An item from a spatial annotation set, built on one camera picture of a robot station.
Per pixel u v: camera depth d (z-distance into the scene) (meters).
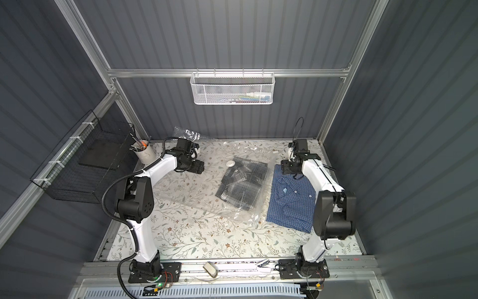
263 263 0.75
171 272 0.73
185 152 0.81
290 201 0.91
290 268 0.74
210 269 0.72
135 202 0.53
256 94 0.91
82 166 0.73
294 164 0.68
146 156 1.04
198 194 0.96
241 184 0.97
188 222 0.87
